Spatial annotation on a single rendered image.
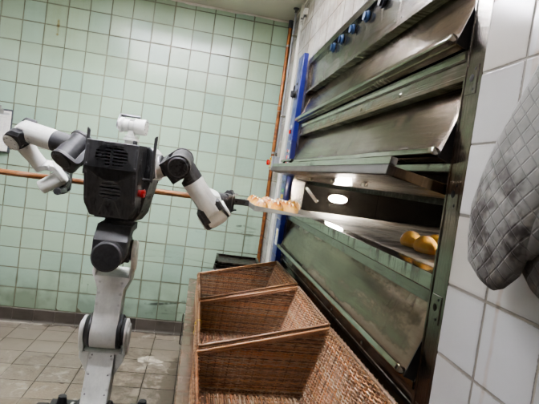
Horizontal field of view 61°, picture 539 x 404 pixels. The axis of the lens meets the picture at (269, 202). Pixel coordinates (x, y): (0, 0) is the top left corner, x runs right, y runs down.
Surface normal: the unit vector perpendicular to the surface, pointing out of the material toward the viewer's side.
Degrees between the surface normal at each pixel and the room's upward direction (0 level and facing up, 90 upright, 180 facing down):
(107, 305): 80
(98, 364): 68
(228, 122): 90
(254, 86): 90
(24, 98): 90
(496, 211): 94
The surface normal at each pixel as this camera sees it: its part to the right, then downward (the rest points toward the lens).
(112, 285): 0.16, -0.10
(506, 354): -0.98, -0.13
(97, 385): 0.18, -0.30
